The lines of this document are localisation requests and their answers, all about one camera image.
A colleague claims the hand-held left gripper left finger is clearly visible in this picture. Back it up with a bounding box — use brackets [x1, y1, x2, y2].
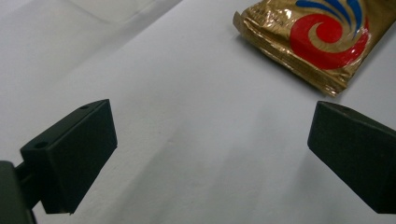
[14, 98, 119, 216]

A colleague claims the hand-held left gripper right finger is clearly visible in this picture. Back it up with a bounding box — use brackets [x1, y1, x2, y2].
[306, 100, 396, 215]

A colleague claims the gold foil snack packet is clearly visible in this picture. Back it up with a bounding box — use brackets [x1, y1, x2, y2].
[233, 0, 396, 97]

